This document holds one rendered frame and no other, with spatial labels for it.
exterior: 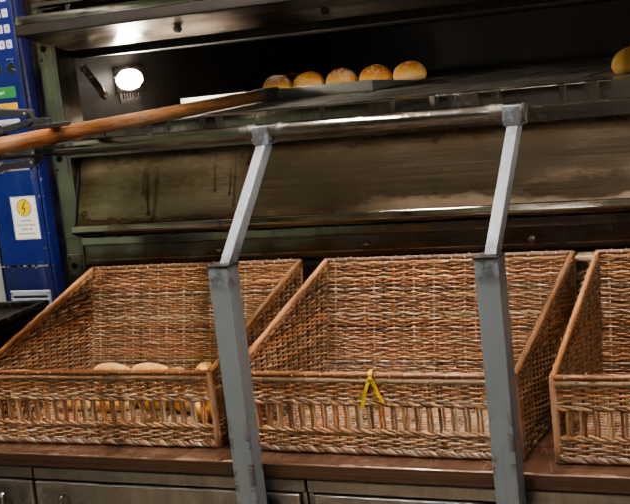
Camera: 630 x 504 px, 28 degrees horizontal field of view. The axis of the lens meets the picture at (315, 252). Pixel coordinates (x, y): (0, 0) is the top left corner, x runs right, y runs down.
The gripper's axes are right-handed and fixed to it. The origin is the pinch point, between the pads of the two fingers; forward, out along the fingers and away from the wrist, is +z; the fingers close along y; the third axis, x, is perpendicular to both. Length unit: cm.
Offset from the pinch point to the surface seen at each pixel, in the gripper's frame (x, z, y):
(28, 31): -38, -29, -21
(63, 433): -3, -9, 60
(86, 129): -9.2, 1.6, 0.0
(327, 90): -100, 15, 0
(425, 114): -13, 69, 3
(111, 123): -18.4, 1.5, -0.3
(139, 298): -47, -16, 42
